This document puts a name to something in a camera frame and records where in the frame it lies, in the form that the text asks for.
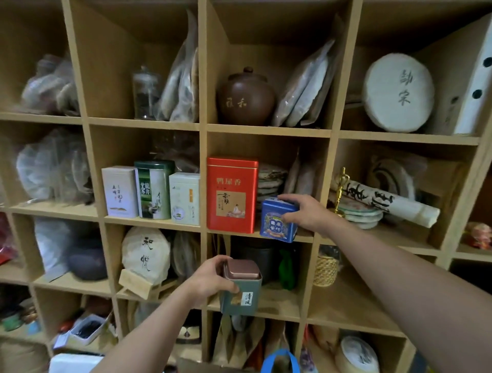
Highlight person's left hand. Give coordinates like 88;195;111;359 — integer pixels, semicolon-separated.
184;255;240;309

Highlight person's right hand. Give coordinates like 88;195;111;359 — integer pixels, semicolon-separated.
277;194;336;236

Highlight grey tea tin copper lid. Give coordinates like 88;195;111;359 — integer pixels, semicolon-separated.
219;259;263;317

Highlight blue patterned tea tin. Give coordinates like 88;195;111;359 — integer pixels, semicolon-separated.
260;197;300;243

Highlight person's left forearm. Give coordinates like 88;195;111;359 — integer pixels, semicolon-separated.
91;286;205;373

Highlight person's right forearm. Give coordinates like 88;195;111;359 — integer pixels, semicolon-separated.
318;215;492;373

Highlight dark canister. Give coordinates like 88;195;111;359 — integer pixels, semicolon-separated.
231;238;278;286

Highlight stack of small tea cakes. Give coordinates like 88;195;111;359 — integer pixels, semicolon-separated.
256;164;289;211

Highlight green bag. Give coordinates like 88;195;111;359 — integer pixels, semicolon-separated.
278;249;297;291

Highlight brown paper bags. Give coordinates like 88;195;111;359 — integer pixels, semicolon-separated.
212;313;291;369

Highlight plain wrapped tea cake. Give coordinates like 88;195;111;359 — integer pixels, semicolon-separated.
171;231;201;279

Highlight gold ornament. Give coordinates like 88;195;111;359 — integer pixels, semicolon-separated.
331;166;351;218

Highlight woven basket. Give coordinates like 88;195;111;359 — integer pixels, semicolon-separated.
313;246;343;287

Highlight red tea tin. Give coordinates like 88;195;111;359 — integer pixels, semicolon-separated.
206;157;259;234

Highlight stack of pale tea cakes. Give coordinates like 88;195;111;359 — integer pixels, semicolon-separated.
329;192;384;230

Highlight white tea cake on stand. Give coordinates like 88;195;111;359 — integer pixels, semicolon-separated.
121;226;171;286

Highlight wooden shelf unit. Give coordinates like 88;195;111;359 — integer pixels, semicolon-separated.
0;0;492;373

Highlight wooden display stand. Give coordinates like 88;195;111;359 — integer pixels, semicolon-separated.
118;268;179;301

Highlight long paper-wrapped tea roll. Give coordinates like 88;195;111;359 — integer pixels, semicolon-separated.
331;178;441;229

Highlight pale green tea box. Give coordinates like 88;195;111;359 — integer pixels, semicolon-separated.
169;172;201;226

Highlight bagged dark-print tea cake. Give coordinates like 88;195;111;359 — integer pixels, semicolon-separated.
366;153;464;210

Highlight green and white tea tin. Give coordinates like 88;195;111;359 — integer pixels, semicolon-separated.
134;160;176;220

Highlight brown clay jar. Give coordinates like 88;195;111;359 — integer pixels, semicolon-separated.
216;66;277;126

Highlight bagged tea cakes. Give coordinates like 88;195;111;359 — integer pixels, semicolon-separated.
271;15;344;128
155;9;200;123

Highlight small white wrapped tea cake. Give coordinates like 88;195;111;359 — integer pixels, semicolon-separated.
334;335;380;373

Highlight dark ceramic pot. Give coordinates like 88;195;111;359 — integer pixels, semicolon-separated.
68;236;108;281

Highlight open white box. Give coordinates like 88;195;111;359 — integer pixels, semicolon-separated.
53;312;114;350

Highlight large white wrapped tea cake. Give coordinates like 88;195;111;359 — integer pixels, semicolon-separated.
362;53;436;133

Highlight white plastic bag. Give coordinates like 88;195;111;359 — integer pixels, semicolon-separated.
34;217;77;283

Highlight colourful figurine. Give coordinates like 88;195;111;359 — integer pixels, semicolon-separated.
462;222;492;251

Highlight glass jar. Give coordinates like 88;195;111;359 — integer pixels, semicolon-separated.
132;65;161;120

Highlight white box with holes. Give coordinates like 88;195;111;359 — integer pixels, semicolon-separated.
413;12;492;136

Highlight clear bag of tea cakes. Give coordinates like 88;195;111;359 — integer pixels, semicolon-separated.
15;128;95;205
20;53;80;117

